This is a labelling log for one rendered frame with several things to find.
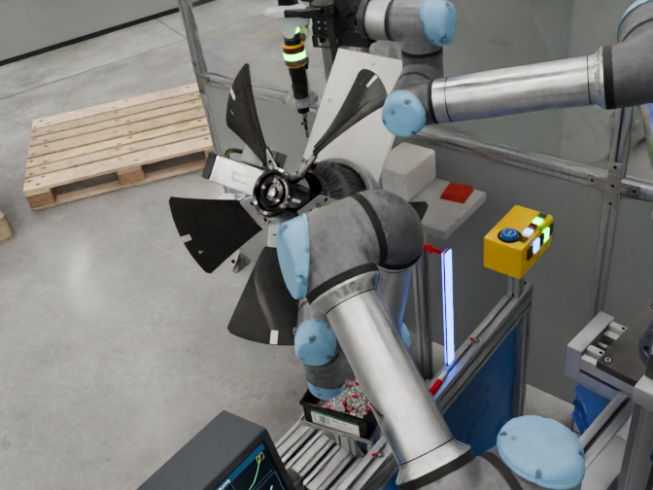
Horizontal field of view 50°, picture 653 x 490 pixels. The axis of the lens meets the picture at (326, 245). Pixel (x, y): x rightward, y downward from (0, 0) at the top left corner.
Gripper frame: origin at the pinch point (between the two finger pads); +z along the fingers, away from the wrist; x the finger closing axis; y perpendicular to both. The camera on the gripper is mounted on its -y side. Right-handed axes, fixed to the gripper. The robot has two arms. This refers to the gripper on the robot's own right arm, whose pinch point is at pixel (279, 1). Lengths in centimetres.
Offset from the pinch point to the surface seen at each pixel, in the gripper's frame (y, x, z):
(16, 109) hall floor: 165, 186, 395
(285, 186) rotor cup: 42.4, -2.0, 5.5
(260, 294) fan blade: 64, -17, 7
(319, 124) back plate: 46, 33, 17
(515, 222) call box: 59, 24, -41
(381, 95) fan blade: 24.3, 12.8, -13.7
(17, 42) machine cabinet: 148, 263, 474
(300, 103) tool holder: 19.8, -3.1, -3.4
